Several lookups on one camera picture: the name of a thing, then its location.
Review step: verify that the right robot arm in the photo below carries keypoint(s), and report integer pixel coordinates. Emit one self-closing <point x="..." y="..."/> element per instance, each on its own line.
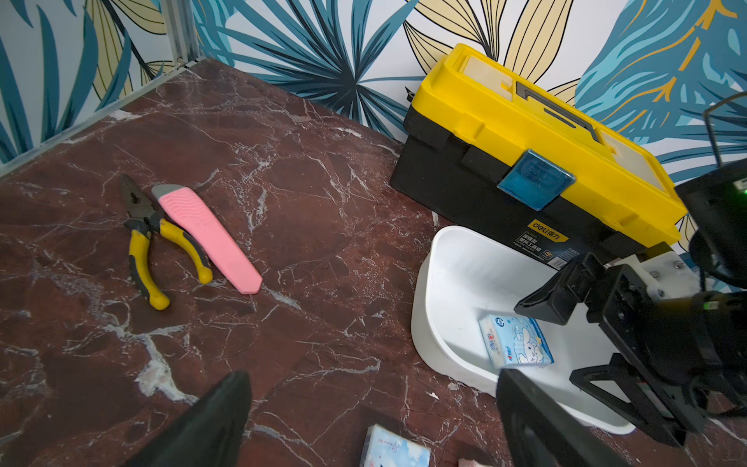
<point x="717" y="203"/>

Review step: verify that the yellow handled pliers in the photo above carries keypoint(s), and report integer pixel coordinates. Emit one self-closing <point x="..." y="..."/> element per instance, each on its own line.
<point x="145" y="219"/>

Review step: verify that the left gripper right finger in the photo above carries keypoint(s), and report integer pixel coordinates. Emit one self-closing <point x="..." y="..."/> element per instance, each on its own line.
<point x="540" y="433"/>

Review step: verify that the white plastic storage box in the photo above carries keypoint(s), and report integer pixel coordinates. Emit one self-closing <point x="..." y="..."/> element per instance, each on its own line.
<point x="467" y="276"/>

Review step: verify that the small blue tissue pack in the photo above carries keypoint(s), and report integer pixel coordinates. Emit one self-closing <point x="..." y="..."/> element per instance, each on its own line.
<point x="515" y="341"/>

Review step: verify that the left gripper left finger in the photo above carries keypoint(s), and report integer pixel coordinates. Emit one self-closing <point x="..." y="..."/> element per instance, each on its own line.
<point x="209" y="433"/>

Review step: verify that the yellow black toolbox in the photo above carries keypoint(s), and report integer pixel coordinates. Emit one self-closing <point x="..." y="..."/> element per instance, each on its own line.
<point x="492" y="152"/>

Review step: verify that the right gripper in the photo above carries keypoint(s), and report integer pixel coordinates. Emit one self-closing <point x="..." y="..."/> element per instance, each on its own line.
<point x="678" y="362"/>

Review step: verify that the pink Tempo tissue pack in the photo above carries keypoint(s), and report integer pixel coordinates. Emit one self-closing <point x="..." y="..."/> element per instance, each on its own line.
<point x="383" y="448"/>
<point x="470" y="463"/>

